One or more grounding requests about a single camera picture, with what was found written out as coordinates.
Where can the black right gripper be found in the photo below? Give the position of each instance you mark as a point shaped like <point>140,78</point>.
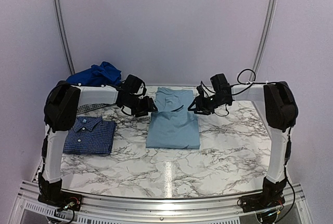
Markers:
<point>201,105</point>

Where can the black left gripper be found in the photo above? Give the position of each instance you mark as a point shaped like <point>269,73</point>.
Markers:
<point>148,106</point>

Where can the light blue garment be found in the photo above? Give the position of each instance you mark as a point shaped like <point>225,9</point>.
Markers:
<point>173,126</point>

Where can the blue checked shirt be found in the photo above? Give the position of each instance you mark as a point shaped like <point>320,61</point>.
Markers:
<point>90,136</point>

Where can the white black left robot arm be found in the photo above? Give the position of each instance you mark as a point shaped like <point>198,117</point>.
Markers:
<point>59,117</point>

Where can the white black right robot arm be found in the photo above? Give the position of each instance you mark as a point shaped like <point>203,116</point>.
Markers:
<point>281,112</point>

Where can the white plastic laundry basket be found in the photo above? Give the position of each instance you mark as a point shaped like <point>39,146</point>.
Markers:
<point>90,107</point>

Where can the royal blue garment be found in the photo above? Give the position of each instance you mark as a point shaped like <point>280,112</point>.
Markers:
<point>97,75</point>

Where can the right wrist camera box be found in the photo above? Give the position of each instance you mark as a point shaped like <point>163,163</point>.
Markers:
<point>202,93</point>

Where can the left aluminium corner post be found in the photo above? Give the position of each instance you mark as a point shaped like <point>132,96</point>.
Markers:
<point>63,36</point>

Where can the aluminium corner post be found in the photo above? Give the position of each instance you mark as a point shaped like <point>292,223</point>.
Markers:
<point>268,21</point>
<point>63,36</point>

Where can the right aluminium corner post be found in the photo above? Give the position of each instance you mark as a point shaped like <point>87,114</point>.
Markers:
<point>268,21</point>

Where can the aluminium front frame rail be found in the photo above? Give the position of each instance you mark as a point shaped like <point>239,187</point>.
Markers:
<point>110,209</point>

